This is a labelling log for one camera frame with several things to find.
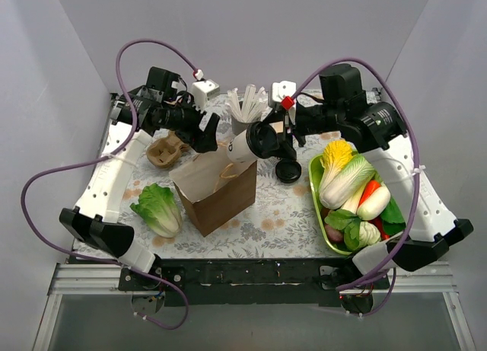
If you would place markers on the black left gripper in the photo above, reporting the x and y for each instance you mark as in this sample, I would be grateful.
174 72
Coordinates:
200 130

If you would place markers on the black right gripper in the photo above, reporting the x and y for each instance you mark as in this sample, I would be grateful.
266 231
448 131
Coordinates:
288 134

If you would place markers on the black coffee cup lid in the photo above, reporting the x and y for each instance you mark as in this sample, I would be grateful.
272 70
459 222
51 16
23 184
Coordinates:
262 139

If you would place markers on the white paper coffee cup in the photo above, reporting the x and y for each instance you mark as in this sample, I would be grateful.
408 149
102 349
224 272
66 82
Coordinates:
238 150

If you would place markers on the brown paper bag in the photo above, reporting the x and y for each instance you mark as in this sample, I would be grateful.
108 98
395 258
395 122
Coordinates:
213 190

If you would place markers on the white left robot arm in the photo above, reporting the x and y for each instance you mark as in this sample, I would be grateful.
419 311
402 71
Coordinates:
94 219

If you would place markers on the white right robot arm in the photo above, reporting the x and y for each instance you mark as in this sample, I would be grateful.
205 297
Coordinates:
430 227

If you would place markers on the black spare cup lid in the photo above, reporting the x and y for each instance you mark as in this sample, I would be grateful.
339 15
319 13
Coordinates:
288 171

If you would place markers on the green vegetable tray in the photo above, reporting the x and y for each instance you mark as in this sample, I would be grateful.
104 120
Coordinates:
315 174

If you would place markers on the grey straw holder cup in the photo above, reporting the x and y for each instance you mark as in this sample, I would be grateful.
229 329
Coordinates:
237 126

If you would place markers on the brown pulp cup carrier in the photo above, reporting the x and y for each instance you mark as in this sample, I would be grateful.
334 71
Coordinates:
164 152

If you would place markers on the white wrapped straw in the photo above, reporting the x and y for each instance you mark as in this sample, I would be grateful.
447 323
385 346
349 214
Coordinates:
248 101
233 104
258 104

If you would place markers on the yellow napa cabbage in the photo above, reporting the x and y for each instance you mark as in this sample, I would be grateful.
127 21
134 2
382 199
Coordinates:
335 157

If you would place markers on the green white napa cabbage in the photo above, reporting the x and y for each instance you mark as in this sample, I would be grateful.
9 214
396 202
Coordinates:
338 186

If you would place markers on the floral table mat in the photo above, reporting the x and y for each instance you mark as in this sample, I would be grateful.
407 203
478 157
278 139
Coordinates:
282 222

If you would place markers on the orange carrot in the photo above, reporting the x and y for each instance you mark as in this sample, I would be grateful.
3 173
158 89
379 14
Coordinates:
371 186

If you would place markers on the purple red onion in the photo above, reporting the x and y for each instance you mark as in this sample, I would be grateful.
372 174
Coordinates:
334 236

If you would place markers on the white radish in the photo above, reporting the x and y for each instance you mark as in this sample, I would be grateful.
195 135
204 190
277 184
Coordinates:
375 204

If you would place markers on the red chili pepper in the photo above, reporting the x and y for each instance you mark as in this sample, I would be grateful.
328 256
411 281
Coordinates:
380 226

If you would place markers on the small white green cabbage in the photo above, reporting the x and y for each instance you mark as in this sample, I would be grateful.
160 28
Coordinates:
363 235

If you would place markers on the green leafy vegetable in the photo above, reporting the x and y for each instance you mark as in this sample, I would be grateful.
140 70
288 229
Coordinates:
345 221

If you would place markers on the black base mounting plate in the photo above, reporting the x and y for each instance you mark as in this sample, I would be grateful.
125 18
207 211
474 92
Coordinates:
244 281

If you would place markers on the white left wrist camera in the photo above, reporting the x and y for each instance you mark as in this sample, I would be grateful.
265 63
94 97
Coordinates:
203 91

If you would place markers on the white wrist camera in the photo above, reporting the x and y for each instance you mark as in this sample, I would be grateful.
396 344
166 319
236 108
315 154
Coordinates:
203 91
280 95

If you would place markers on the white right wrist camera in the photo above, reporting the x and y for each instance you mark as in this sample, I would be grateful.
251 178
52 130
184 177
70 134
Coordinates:
280 95

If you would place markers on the aluminium frame rail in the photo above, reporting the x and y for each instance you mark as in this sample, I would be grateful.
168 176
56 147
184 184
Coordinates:
85 310

